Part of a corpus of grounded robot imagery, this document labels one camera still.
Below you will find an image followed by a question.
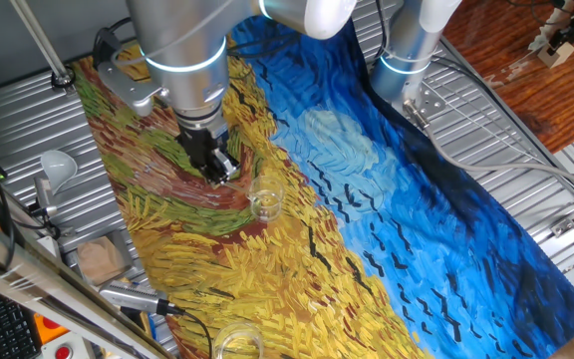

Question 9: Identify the aluminium frame bar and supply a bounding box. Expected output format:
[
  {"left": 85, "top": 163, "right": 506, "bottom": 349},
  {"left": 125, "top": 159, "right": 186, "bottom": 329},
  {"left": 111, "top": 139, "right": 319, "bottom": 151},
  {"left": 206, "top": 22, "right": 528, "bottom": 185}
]
[{"left": 0, "top": 206, "right": 178, "bottom": 359}]

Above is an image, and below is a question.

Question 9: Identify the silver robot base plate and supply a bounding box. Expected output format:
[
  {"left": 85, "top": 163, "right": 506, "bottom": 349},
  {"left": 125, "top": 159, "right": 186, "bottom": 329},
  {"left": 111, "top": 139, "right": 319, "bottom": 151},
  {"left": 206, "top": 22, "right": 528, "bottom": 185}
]
[{"left": 400, "top": 82, "right": 448, "bottom": 129}]

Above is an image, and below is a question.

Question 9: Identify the small glass beaker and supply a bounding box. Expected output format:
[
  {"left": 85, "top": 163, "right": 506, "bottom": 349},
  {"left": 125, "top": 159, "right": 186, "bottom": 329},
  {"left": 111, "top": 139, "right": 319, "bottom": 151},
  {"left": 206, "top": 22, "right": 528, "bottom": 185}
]
[{"left": 246, "top": 174, "right": 286, "bottom": 223}]

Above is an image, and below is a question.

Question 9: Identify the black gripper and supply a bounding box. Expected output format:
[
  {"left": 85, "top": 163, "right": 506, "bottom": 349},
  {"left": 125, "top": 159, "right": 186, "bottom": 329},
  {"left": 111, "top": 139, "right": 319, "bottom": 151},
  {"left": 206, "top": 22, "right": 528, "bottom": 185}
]
[{"left": 175, "top": 123, "right": 241, "bottom": 186}]

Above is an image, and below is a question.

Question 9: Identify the orange box red button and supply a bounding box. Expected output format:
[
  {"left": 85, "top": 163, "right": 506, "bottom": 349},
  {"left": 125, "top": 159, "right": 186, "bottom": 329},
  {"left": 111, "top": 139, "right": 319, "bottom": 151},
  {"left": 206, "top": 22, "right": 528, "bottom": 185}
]
[{"left": 31, "top": 311, "right": 73, "bottom": 346}]

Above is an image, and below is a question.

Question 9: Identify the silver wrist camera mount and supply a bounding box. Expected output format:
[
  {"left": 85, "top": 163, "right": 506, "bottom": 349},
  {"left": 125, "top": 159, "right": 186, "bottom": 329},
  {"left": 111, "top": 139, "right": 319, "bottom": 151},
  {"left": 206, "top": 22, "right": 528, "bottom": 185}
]
[{"left": 96, "top": 59, "right": 168, "bottom": 119}]

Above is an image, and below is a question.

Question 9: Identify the silver depth camera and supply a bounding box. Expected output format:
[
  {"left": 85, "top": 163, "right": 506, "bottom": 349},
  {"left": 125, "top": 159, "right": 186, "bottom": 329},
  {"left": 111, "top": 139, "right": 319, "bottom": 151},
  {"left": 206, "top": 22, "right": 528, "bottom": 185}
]
[{"left": 98, "top": 280, "right": 172, "bottom": 316}]

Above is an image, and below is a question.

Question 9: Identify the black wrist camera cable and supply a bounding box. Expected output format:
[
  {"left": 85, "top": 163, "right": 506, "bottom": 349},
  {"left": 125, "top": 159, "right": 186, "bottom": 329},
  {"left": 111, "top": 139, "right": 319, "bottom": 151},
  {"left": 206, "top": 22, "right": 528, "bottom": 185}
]
[{"left": 91, "top": 17, "right": 137, "bottom": 71}]

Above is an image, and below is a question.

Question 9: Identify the small wooden block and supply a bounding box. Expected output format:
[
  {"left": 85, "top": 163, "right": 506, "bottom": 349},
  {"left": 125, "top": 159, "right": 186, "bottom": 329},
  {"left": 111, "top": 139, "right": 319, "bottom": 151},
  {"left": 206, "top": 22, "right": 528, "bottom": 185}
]
[{"left": 536, "top": 41, "right": 574, "bottom": 70}]

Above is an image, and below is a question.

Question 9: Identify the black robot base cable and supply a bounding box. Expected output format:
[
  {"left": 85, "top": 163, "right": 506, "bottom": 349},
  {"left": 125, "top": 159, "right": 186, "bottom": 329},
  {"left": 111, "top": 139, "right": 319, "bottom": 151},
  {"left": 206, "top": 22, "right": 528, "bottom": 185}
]
[{"left": 372, "top": 0, "right": 394, "bottom": 64}]

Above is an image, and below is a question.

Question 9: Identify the black depth camera cable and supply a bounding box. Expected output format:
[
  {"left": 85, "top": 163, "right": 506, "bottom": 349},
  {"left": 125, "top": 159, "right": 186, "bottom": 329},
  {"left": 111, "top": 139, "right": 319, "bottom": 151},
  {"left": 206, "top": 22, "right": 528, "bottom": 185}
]
[{"left": 156, "top": 298, "right": 214, "bottom": 359}]

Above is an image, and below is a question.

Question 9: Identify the large glass beaker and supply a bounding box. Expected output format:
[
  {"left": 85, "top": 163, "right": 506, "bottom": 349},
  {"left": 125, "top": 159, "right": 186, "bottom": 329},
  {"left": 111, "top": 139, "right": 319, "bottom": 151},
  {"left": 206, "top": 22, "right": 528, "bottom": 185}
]
[{"left": 211, "top": 321, "right": 266, "bottom": 359}]

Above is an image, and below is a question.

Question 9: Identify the painted wheatfield tablecloth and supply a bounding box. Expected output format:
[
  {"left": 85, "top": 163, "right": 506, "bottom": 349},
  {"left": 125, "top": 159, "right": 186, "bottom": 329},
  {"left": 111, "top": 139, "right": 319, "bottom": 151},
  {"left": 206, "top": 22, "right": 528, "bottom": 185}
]
[{"left": 70, "top": 14, "right": 574, "bottom": 359}]

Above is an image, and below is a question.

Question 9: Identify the clear glass rod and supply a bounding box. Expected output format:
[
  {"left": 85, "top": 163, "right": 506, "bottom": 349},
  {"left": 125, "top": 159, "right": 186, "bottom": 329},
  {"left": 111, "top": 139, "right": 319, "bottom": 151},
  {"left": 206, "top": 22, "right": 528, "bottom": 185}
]
[{"left": 216, "top": 179, "right": 263, "bottom": 198}]

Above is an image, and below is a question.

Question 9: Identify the thick grey cable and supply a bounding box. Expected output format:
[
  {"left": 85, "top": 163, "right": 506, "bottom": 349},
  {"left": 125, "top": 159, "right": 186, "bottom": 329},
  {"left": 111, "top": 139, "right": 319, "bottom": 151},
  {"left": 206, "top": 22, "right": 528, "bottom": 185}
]
[{"left": 403, "top": 98, "right": 574, "bottom": 200}]

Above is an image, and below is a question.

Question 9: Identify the grey metal pole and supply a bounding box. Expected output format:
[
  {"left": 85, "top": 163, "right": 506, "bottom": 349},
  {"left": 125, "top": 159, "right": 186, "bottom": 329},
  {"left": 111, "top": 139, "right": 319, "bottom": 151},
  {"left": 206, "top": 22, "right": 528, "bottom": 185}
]
[{"left": 9, "top": 0, "right": 77, "bottom": 92}]

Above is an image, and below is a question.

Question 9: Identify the grey box red button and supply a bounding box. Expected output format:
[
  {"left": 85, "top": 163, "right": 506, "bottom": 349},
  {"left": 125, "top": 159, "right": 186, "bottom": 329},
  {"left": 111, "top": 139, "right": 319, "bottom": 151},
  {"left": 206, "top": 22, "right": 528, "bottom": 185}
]
[{"left": 39, "top": 330, "right": 100, "bottom": 359}]

